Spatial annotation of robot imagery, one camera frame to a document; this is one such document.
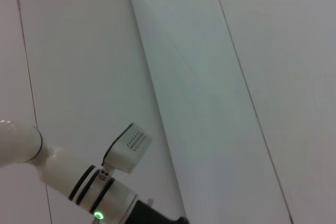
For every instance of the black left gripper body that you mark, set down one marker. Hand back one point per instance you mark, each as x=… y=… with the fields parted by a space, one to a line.
x=157 y=217

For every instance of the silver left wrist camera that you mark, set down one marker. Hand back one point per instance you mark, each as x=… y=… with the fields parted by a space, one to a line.
x=126 y=155

